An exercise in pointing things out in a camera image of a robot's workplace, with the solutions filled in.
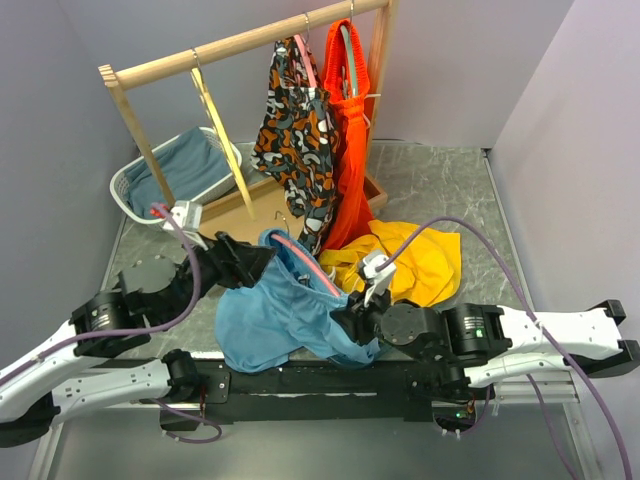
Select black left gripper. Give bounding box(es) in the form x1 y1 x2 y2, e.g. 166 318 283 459
159 229 279 328

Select pink hanger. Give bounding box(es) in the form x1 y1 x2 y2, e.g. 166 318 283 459
271 210 343 297
293 34 318 91

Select light blue shorts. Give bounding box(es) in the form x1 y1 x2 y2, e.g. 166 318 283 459
214 229 381 374

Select yellow hanger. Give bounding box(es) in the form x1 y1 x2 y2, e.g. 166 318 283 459
190 48 256 220

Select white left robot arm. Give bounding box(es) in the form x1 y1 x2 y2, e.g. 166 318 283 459
1 232 275 448

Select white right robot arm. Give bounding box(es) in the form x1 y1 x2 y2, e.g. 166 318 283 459
331 293 639 402

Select yellow shorts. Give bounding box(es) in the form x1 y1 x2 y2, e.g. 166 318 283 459
318 220 462 307

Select patterned shorts on hanger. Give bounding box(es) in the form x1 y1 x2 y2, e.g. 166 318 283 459
251 36 340 255

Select pink hanger under patterned shorts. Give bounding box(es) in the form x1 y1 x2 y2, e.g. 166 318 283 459
293 34 318 91

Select orange shorts on hanger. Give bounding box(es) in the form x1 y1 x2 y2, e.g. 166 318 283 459
322 19 373 250

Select green hanger under orange shorts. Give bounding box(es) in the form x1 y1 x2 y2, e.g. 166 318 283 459
339 0 359 99

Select wooden clothes rack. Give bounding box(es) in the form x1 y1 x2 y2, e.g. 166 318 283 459
97 0 401 251

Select white plastic basket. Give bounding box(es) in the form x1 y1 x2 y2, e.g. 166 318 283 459
109 125 244 233

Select grey-blue cloth in basket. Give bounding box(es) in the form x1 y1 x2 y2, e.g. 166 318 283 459
122 127 237 221

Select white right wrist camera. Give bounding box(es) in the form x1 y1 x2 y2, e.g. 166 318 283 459
358 249 396 307

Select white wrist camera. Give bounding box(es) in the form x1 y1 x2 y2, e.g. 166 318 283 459
150 200 207 249
358 249 396 307

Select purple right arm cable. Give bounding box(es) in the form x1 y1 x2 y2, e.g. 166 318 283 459
377 215 634 480

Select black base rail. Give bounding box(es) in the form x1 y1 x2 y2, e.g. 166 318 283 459
165 360 495 431

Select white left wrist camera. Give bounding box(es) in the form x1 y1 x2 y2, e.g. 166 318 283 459
150 200 207 249

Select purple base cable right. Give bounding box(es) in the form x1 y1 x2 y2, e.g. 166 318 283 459
439 387 494 441

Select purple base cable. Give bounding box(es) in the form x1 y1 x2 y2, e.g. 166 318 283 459
439 387 494 441
144 392 225 445

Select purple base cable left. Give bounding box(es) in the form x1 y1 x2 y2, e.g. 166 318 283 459
144 392 225 445

